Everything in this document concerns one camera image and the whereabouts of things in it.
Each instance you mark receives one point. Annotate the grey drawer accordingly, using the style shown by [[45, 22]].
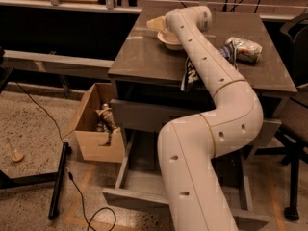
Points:
[[151, 118], [140, 186]]

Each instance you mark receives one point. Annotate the green white snack bag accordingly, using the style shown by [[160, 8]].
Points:
[[246, 50]]

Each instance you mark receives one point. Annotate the cardboard box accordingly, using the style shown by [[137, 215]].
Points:
[[94, 145]]

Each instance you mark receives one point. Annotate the blue chip bag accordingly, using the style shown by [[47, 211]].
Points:
[[191, 77]]

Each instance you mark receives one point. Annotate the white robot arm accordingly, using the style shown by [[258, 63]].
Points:
[[186, 145]]

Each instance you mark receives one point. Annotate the grey metal bench rail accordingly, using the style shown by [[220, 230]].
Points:
[[57, 64]]

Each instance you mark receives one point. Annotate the small wooden floor stand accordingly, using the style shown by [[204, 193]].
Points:
[[16, 155]]

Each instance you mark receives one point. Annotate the grey bottom drawer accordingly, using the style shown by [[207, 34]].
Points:
[[140, 186]]

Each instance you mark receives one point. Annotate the black office chair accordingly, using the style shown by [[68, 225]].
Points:
[[293, 132]]

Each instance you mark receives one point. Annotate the black table leg base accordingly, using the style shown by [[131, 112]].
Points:
[[56, 177]]

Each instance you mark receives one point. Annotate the crumpled items in box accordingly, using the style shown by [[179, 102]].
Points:
[[106, 122]]

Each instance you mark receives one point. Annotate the grey middle drawer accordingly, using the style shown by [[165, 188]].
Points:
[[151, 118]]

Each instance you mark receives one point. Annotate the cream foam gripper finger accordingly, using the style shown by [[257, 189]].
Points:
[[157, 23]]

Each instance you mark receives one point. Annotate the white bowl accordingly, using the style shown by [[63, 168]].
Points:
[[169, 40]]

